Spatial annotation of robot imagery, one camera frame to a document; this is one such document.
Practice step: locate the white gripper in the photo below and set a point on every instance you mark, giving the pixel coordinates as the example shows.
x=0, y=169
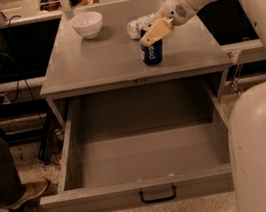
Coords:
x=175, y=11

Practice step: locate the blue pepsi can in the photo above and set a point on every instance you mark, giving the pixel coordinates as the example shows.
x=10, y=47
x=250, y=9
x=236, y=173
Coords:
x=152, y=54

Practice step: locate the open grey top drawer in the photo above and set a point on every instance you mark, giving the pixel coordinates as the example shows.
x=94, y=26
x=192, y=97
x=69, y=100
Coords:
x=142, y=138

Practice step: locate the clear plastic water bottle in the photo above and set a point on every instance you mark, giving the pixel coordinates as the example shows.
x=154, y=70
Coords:
x=134, y=27

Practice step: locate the white ceramic bowl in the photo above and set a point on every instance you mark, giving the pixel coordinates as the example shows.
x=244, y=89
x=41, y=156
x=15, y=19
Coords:
x=87, y=25

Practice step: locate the grey metal cabinet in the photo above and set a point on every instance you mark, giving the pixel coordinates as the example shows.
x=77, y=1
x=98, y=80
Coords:
x=112, y=60

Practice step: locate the brown shoe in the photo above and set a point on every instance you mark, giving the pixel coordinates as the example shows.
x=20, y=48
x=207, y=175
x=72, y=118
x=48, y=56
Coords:
x=32, y=190

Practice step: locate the black drawer handle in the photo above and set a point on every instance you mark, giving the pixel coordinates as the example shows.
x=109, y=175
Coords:
x=158, y=196

